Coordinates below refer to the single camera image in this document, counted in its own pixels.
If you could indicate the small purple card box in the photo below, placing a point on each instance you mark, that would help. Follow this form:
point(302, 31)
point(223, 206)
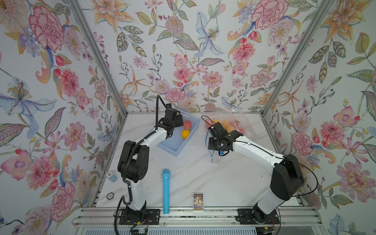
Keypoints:
point(198, 202)

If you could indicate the light blue toy microphone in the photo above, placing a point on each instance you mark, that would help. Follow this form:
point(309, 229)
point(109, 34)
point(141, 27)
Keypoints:
point(166, 188)

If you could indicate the blue patterned poker chip stack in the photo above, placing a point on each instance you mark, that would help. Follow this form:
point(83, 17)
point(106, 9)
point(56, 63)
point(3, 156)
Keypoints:
point(111, 176)

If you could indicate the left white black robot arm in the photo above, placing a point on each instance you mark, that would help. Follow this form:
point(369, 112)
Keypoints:
point(133, 165)

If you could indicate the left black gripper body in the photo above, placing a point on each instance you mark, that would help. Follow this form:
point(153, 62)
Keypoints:
point(177, 122)

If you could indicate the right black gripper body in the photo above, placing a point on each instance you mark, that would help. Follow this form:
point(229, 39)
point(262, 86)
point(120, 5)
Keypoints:
point(215, 145)

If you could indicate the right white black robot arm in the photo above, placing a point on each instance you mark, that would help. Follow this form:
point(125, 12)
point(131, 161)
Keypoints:
point(285, 170)

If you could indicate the blue perforated plastic basket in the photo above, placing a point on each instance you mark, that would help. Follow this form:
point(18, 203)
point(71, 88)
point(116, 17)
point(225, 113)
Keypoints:
point(175, 144)

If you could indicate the clear blue zip-top bag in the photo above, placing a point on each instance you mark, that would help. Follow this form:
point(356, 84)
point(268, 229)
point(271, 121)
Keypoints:
point(215, 154)

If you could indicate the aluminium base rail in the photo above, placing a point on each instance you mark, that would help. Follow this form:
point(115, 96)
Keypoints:
point(211, 217)

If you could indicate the single poker chip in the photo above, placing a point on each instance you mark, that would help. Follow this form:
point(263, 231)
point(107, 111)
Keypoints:
point(110, 196)

